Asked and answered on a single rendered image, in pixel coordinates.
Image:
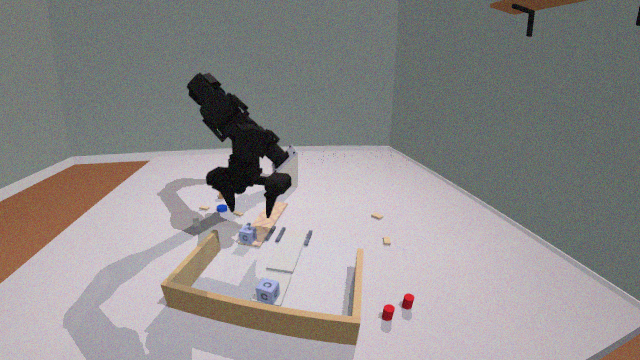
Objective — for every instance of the red cylinder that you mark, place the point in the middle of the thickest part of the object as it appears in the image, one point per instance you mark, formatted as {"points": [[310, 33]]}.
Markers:
{"points": [[408, 301], [388, 312]]}

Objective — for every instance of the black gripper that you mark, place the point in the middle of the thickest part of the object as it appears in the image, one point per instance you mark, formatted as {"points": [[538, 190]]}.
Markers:
{"points": [[275, 185]]}

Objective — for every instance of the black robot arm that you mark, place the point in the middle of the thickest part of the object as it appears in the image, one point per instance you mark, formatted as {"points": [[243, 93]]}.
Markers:
{"points": [[250, 141]]}

